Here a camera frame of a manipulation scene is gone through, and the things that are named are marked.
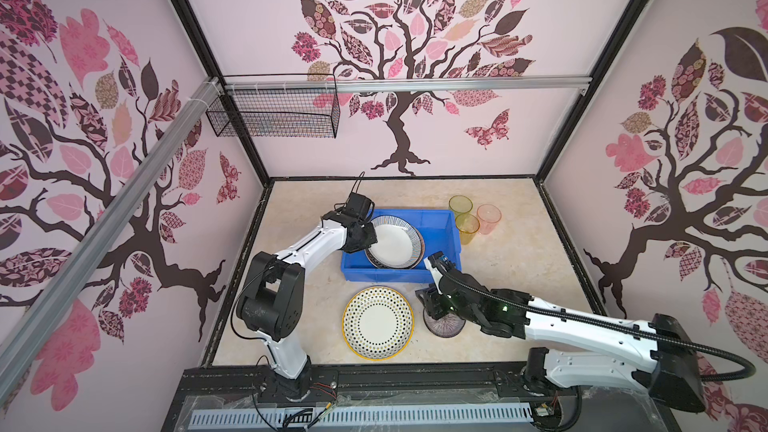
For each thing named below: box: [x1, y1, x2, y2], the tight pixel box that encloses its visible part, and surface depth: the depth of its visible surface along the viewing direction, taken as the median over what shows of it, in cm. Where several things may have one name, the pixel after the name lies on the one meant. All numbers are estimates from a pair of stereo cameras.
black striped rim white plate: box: [364, 215, 425, 270], surface depth 100 cm
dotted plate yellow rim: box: [342, 286, 415, 362], surface depth 85 cm
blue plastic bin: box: [375, 209, 462, 270], surface depth 103 cm
